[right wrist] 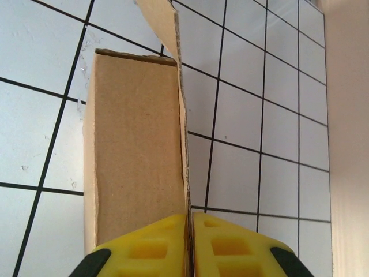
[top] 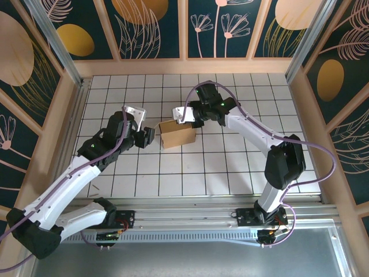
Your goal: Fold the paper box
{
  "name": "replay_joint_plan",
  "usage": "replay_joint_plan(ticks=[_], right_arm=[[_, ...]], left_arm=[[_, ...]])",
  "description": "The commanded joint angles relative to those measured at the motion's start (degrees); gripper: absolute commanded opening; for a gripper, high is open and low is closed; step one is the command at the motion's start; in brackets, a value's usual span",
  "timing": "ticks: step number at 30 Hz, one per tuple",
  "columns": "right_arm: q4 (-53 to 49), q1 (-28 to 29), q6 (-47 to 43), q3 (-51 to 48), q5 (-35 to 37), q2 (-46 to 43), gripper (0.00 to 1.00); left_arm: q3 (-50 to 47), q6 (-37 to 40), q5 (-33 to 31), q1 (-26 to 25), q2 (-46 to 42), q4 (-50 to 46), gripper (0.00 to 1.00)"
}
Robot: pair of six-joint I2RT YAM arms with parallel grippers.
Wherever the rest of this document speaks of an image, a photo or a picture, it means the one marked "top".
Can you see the brown cardboard paper box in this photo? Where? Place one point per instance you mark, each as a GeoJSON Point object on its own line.
{"type": "Point", "coordinates": [178, 135]}

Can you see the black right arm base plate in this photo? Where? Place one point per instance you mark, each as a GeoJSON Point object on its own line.
{"type": "Point", "coordinates": [245, 216]}

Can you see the aluminium mounting rail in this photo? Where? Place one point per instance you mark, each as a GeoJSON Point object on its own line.
{"type": "Point", "coordinates": [184, 213]}

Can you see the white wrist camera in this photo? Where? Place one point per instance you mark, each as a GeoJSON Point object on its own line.
{"type": "Point", "coordinates": [137, 114]}
{"type": "Point", "coordinates": [186, 114]}

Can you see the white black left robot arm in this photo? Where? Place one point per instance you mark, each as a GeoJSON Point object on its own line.
{"type": "Point", "coordinates": [66, 187]}

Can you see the aluminium frame post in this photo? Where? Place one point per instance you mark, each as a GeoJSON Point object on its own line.
{"type": "Point", "coordinates": [310, 40]}
{"type": "Point", "coordinates": [56, 46]}

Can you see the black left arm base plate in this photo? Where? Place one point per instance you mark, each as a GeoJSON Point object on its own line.
{"type": "Point", "coordinates": [127, 216]}

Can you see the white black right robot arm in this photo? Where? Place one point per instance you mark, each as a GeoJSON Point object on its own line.
{"type": "Point", "coordinates": [250, 127]}

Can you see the grey metal sheet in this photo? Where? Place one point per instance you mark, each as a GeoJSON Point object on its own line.
{"type": "Point", "coordinates": [184, 259]}

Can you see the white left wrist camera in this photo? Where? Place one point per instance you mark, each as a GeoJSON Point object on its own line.
{"type": "Point", "coordinates": [137, 114]}

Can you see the aluminium side rail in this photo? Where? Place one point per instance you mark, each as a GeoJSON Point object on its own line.
{"type": "Point", "coordinates": [69, 144]}

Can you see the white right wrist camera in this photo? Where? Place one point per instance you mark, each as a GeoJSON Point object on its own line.
{"type": "Point", "coordinates": [186, 114]}

